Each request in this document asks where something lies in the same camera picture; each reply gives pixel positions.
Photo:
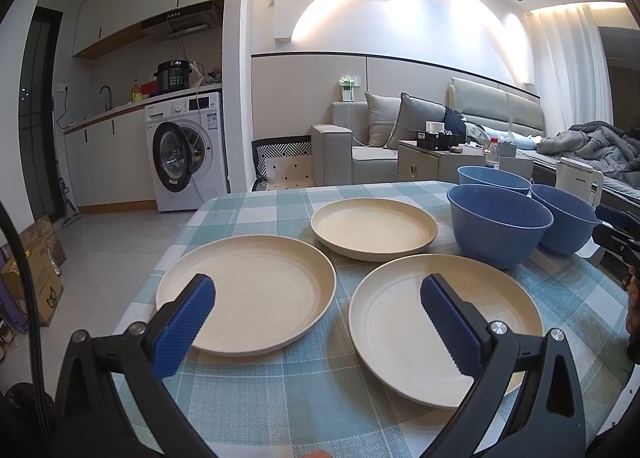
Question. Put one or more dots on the range hood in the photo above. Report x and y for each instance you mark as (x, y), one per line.
(185, 20)

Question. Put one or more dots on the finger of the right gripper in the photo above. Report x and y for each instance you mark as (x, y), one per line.
(617, 243)
(623, 221)

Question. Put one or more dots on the blue bowl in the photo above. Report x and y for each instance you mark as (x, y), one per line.
(499, 227)
(574, 219)
(483, 175)

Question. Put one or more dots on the dark grey cushion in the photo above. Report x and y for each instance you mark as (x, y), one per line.
(412, 117)

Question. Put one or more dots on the grey nightstand cabinet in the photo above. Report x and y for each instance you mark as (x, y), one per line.
(415, 164)

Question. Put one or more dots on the kitchen counter cabinets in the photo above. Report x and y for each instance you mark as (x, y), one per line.
(108, 160)

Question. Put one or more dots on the white washing machine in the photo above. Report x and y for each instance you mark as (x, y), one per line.
(185, 138)

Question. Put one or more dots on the cardboard box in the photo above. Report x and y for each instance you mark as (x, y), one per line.
(47, 285)

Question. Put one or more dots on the black organizer box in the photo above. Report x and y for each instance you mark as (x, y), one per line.
(441, 141)

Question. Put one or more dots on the patterned floor mat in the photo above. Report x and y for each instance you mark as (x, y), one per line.
(282, 163)

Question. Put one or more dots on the plastic water bottle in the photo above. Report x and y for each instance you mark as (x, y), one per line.
(492, 153)

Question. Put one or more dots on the white electric kettle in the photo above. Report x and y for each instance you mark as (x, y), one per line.
(579, 179)

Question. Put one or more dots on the right hand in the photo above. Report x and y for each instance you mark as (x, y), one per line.
(633, 315)

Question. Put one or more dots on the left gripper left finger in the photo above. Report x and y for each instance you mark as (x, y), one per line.
(89, 419)

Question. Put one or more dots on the black pressure cooker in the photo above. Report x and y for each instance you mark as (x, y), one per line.
(172, 75)

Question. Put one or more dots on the grey sofa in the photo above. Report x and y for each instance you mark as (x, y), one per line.
(341, 154)

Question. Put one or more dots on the bed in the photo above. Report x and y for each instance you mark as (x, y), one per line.
(491, 112)

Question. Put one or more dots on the light grey cushion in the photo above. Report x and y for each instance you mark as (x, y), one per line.
(383, 113)

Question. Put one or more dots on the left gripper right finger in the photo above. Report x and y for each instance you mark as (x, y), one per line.
(547, 418)

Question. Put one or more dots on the grey duvet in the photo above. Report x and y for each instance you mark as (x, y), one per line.
(599, 144)

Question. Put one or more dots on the cream plate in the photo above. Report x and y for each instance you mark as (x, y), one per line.
(269, 292)
(396, 339)
(373, 229)

